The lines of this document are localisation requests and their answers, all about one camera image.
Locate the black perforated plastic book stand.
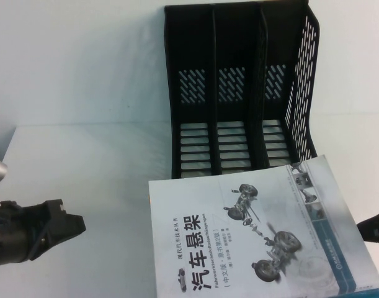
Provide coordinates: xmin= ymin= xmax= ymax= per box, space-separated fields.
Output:
xmin=163 ymin=3 xmax=321 ymax=181

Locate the white car suspension book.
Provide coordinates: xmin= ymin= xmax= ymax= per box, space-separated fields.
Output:
xmin=148 ymin=153 xmax=379 ymax=298

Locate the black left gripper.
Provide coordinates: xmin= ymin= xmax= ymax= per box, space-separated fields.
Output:
xmin=0 ymin=199 xmax=86 ymax=267

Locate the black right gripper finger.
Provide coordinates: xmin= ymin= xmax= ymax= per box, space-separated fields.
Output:
xmin=355 ymin=204 xmax=379 ymax=246

